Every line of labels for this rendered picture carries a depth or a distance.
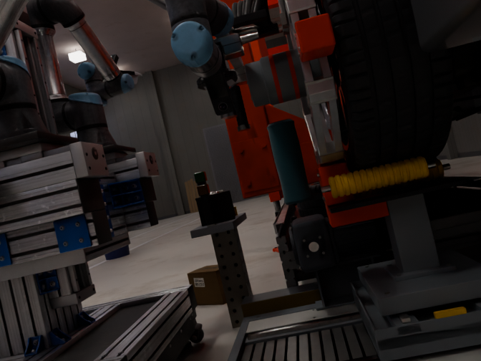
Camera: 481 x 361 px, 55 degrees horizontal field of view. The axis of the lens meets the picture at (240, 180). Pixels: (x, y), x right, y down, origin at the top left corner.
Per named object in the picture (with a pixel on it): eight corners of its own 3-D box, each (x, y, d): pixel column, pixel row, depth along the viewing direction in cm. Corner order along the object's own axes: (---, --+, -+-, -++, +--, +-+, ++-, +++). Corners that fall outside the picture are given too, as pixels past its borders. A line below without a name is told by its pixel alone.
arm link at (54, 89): (68, 130, 173) (35, -12, 174) (37, 140, 178) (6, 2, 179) (89, 131, 184) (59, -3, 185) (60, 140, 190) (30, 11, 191)
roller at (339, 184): (441, 175, 116) (435, 152, 117) (324, 201, 120) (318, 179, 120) (434, 175, 122) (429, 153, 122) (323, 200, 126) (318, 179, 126)
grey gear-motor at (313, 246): (434, 294, 153) (409, 190, 153) (308, 319, 158) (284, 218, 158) (420, 281, 171) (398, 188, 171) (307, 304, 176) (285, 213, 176)
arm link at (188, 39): (203, 10, 86) (214, 55, 85) (214, 29, 96) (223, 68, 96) (162, 21, 87) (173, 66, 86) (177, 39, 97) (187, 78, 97)
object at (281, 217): (305, 273, 189) (293, 220, 189) (283, 278, 190) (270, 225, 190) (300, 217, 434) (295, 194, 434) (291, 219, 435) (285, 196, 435)
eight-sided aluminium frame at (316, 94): (352, 155, 107) (297, -73, 108) (323, 162, 108) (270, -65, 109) (333, 162, 161) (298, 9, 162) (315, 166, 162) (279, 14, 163)
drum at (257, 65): (327, 87, 127) (315, 36, 128) (251, 106, 130) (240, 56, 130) (324, 95, 141) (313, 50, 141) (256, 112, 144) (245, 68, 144)
